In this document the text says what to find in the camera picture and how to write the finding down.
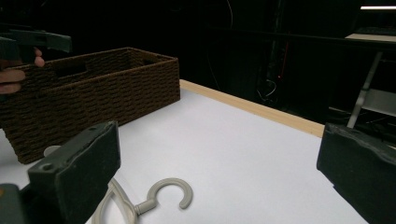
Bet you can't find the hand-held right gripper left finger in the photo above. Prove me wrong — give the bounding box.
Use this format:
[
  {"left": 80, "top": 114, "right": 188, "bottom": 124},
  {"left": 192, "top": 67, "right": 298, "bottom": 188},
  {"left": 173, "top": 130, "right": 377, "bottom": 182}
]
[{"left": 27, "top": 120, "right": 122, "bottom": 224}]

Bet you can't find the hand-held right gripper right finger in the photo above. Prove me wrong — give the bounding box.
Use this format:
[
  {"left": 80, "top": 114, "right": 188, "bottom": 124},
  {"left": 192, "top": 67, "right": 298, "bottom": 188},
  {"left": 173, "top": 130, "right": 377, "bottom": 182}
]
[{"left": 316, "top": 122, "right": 396, "bottom": 224}]

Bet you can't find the brown woven basket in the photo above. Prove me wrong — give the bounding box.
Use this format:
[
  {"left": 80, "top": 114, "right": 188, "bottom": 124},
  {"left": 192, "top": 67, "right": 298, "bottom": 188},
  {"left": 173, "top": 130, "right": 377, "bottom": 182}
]
[{"left": 0, "top": 47, "right": 182, "bottom": 165}]

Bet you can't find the grey plastic clothes hanger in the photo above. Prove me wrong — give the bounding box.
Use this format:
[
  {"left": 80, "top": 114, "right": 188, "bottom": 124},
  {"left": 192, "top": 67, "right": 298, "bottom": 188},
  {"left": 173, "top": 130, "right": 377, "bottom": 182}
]
[{"left": 43, "top": 145, "right": 194, "bottom": 224}]

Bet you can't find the metal shelf stand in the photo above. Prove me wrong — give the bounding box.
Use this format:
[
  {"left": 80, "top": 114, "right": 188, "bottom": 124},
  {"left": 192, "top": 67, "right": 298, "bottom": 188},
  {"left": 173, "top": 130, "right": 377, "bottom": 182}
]
[{"left": 328, "top": 32, "right": 396, "bottom": 129}]

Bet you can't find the white light strip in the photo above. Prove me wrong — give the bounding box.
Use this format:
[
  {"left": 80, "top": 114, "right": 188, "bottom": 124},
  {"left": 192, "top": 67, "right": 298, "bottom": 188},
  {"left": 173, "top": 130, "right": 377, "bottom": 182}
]
[{"left": 360, "top": 5, "right": 396, "bottom": 11}]

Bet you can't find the white cable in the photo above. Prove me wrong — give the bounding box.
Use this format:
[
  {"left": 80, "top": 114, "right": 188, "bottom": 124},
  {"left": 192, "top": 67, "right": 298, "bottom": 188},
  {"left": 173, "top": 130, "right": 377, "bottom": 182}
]
[{"left": 257, "top": 78, "right": 278, "bottom": 98}]

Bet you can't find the red cable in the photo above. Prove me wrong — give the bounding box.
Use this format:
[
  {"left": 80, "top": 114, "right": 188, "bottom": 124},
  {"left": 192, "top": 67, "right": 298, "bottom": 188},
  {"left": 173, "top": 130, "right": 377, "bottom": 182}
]
[{"left": 277, "top": 40, "right": 290, "bottom": 79}]

